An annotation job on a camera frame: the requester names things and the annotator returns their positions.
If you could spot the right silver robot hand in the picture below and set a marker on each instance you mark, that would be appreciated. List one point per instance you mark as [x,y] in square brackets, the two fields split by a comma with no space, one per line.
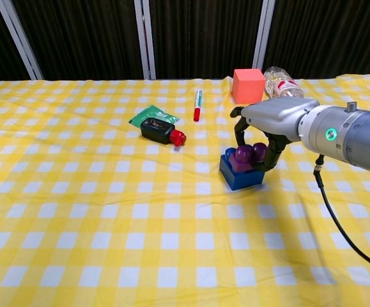
[277,116]

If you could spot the purple two-stud building block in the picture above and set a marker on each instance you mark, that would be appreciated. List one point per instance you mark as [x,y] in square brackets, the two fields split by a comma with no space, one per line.
[243,155]

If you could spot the blue four-stud building block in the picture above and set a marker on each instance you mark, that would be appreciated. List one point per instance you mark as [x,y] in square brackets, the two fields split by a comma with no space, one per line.
[243,180]

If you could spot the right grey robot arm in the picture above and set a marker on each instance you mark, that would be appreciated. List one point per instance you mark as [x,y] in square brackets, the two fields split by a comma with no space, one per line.
[357,137]

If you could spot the clear plastic water bottle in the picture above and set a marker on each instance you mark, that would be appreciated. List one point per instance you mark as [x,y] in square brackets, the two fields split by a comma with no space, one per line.
[280,84]

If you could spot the coral pink cube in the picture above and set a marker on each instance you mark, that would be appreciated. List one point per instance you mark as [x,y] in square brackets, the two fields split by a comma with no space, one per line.
[247,86]

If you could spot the white marker with red cap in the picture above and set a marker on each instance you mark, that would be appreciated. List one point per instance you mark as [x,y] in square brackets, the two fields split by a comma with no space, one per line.
[198,103]

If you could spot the black bottle with red cap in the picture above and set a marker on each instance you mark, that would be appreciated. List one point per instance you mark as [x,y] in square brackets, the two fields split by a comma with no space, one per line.
[156,129]

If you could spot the green sachet packet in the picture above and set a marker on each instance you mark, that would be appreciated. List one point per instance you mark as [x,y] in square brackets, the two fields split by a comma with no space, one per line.
[151,112]

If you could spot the yellow white checkered tablecloth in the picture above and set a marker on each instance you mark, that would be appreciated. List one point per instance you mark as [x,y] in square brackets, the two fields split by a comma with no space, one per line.
[108,224]

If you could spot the black pleated curtain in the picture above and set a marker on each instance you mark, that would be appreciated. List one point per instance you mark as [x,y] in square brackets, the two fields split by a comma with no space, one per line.
[85,35]

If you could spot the white frame post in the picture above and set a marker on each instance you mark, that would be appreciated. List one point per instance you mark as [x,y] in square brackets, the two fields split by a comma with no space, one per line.
[18,35]
[263,35]
[146,38]

